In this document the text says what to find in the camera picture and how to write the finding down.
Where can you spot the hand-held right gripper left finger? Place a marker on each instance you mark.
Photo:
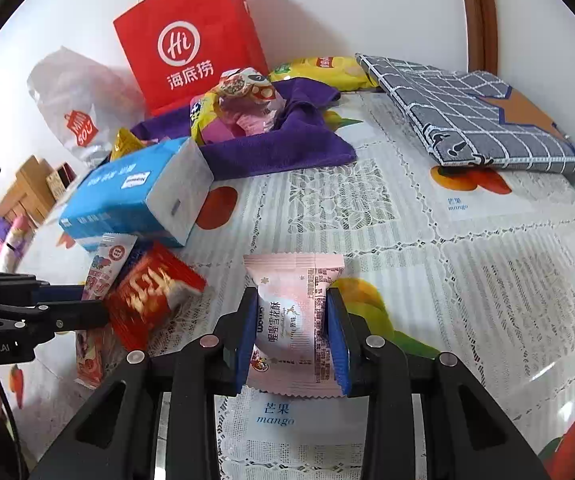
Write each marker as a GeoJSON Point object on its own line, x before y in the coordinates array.
{"type": "Point", "coordinates": [247, 340]}

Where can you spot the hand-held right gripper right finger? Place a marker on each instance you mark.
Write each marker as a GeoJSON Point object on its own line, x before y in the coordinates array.
{"type": "Point", "coordinates": [340, 345]}

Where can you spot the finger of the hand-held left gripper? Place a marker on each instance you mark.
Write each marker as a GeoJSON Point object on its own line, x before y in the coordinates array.
{"type": "Point", "coordinates": [77, 317]}
{"type": "Point", "coordinates": [62, 294]}

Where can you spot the pink snack packet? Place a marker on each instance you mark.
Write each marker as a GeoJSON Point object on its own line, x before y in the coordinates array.
{"type": "Point", "coordinates": [252, 120]}
{"type": "Point", "coordinates": [290, 320]}

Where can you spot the red snack packet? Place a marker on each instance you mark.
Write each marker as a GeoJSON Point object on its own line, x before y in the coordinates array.
{"type": "Point", "coordinates": [152, 285]}

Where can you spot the white cartoon snack packet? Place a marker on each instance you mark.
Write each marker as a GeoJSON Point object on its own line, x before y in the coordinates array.
{"type": "Point", "coordinates": [104, 265]}

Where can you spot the pink purple bag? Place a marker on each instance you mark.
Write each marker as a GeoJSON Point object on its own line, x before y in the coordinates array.
{"type": "Point", "coordinates": [14, 240]}

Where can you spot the blue tissue pack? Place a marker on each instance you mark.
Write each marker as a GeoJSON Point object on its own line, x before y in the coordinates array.
{"type": "Point", "coordinates": [117, 195]}

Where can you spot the wooden cabinet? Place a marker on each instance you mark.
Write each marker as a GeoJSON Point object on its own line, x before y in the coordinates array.
{"type": "Point", "coordinates": [27, 185]}

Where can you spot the fruit print tablecloth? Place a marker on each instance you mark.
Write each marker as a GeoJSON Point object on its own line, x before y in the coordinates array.
{"type": "Point", "coordinates": [467, 260]}

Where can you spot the gold foil snack packet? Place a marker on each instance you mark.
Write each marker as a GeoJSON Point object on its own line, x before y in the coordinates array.
{"type": "Point", "coordinates": [125, 145]}

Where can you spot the white plastic bag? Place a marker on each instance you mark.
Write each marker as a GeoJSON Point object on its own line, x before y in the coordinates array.
{"type": "Point", "coordinates": [67, 90]}

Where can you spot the purple towel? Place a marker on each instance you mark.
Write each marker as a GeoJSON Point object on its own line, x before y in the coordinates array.
{"type": "Point", "coordinates": [297, 140]}

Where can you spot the magenta snack packet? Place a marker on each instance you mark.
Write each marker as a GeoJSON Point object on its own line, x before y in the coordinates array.
{"type": "Point", "coordinates": [220, 132]}

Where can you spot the panda print snack packet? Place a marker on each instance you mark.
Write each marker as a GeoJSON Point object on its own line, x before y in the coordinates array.
{"type": "Point", "coordinates": [235, 82]}
{"type": "Point", "coordinates": [262, 91]}

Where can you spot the grey checked folded box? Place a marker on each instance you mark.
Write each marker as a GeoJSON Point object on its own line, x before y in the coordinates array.
{"type": "Point", "coordinates": [467, 110]}

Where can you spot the yellow chip bag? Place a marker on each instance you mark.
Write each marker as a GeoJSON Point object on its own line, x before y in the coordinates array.
{"type": "Point", "coordinates": [327, 72]}

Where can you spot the red paper bag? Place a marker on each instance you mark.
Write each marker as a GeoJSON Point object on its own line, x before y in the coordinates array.
{"type": "Point", "coordinates": [192, 20]}

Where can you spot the brown wooden door frame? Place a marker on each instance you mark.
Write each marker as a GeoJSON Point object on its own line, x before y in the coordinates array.
{"type": "Point", "coordinates": [477, 10]}

